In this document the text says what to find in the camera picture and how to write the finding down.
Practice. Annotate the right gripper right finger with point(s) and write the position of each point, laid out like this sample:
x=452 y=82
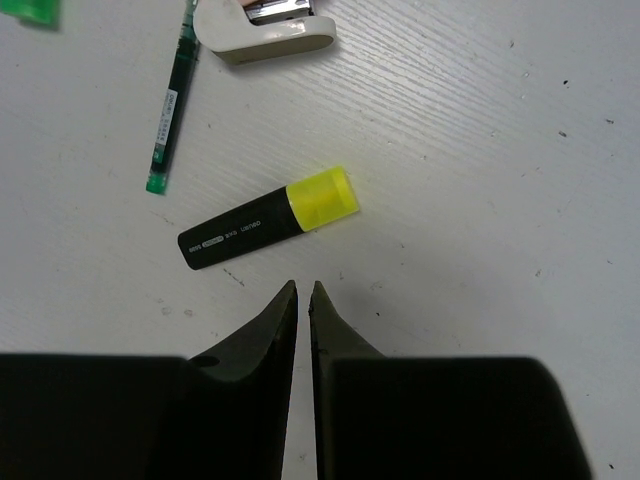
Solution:
x=380 y=417

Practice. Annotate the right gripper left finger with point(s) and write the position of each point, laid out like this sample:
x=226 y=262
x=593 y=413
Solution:
x=221 y=414

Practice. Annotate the green gel pen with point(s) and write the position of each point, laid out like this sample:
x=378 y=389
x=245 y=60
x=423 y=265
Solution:
x=172 y=112

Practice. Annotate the green cap black highlighter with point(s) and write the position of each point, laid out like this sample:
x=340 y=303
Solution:
x=42 y=13

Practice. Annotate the yellow cap black highlighter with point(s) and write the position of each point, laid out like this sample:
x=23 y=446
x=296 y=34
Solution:
x=285 y=213

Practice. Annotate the pink white mini stapler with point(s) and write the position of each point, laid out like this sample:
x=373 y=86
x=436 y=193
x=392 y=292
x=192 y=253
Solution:
x=242 y=32

